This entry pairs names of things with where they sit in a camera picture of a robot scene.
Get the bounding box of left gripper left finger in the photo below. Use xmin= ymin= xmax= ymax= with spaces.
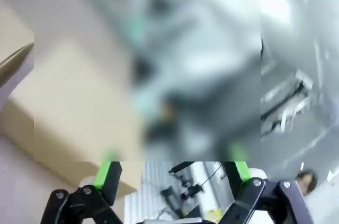
xmin=39 ymin=151 xmax=125 ymax=224

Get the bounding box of black camera stand equipment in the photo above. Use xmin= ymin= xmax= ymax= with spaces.
xmin=161 ymin=162 xmax=226 ymax=210

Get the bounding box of large open cardboard box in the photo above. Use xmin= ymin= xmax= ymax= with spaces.
xmin=0 ymin=41 xmax=144 ymax=198

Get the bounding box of dark-haired background person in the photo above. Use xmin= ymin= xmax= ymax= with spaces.
xmin=296 ymin=169 xmax=318 ymax=197

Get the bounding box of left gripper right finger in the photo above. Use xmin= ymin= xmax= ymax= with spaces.
xmin=219 ymin=144 xmax=316 ymax=224

